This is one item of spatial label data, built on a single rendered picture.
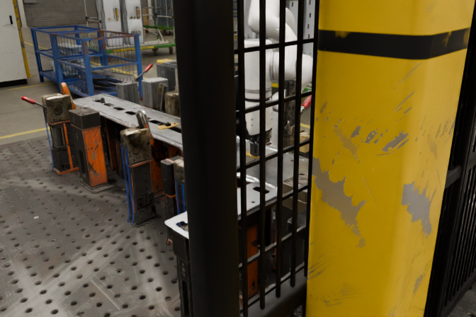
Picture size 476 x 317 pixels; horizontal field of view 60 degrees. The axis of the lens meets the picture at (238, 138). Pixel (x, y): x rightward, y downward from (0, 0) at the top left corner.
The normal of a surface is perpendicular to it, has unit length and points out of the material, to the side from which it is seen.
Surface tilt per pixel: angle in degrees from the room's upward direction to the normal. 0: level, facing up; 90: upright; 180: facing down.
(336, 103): 90
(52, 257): 0
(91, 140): 90
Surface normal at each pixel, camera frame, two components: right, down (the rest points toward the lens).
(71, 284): -0.02, -0.94
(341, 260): -0.72, 0.25
